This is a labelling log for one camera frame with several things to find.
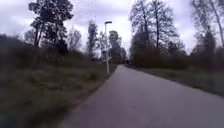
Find tall dark pine tree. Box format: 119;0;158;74
27;0;75;52

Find dark bushes on bank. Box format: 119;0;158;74
0;33;101;69

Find grey asphalt path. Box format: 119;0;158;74
58;64;224;128

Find pale street lamp pole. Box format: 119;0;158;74
103;20;114;75

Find row of tall trees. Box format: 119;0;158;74
128;0;224;71

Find grass verge with weeds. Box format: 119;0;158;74
128;64;224;98

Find row of slender trees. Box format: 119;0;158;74
66;19;129;66

